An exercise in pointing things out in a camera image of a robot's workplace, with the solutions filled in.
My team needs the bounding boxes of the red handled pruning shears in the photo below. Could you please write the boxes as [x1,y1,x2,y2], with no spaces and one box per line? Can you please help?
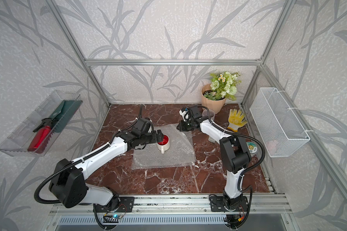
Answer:
[27,118,58,154]

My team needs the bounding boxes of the green tape roll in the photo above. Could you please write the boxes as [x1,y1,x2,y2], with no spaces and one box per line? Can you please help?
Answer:
[246,141,258,156]

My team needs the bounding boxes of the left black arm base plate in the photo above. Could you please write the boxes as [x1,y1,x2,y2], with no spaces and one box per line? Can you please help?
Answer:
[95,196,135,213]

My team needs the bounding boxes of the white wire mesh basket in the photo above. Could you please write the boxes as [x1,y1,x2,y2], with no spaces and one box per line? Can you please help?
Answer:
[250,88,310,158]

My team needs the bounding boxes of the pale pink mug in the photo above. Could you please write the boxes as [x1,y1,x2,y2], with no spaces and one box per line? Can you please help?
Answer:
[202,109,216,121]

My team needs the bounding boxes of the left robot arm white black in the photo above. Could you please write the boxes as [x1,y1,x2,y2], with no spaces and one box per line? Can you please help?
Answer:
[34,118,164,208]

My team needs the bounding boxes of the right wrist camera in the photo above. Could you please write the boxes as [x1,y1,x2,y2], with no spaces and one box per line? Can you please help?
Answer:
[179,108,190,121]

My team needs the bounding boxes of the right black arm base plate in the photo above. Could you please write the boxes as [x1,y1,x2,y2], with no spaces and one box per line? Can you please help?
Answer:
[209,194,250,212]

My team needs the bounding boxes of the clear plastic wall bin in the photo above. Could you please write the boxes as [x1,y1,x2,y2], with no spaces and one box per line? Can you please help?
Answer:
[0,90,83,157]

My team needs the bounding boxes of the aluminium mounting rail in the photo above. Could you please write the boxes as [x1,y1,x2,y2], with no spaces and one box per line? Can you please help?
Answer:
[50,194,293,216]

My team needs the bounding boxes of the clear bubble wrap sheet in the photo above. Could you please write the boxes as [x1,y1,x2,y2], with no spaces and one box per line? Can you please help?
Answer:
[132,124,195,170]

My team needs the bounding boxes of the terracotta flower pot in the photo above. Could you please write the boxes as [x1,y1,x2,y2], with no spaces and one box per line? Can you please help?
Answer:
[201,84,226,114]

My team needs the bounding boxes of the green garden trowel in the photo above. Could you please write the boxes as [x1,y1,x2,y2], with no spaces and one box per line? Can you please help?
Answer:
[51,100,79,133]

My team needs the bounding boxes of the white mug red inside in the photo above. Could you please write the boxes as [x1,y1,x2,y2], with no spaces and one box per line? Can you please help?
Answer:
[157,135,170,154]

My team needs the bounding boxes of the yellow work glove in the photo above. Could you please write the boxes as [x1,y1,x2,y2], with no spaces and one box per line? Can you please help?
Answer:
[227,109,248,132]

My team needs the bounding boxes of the green white artificial flowers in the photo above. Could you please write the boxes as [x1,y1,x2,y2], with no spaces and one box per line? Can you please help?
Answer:
[203,71,242,101]

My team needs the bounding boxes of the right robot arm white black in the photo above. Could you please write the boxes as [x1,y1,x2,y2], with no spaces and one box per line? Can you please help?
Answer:
[177,105,266,205]

